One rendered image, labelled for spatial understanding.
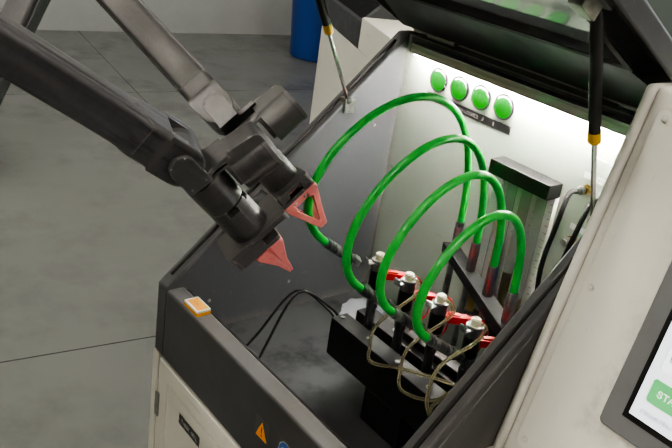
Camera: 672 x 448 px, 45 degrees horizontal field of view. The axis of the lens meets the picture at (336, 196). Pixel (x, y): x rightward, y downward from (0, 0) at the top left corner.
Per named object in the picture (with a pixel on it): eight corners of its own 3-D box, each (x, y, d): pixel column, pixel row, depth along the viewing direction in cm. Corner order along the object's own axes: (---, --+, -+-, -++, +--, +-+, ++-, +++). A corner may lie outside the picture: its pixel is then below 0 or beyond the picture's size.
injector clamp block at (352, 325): (321, 382, 158) (331, 315, 152) (360, 368, 164) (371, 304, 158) (441, 493, 135) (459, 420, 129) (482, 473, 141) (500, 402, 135)
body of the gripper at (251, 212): (293, 220, 110) (261, 185, 106) (236, 270, 110) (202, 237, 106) (277, 200, 115) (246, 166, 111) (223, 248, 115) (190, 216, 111)
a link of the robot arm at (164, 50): (80, -18, 145) (50, -49, 135) (104, -39, 145) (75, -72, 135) (228, 146, 133) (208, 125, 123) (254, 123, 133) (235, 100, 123)
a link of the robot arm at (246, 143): (152, 135, 105) (163, 170, 98) (222, 82, 104) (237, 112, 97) (208, 190, 113) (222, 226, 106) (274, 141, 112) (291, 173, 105)
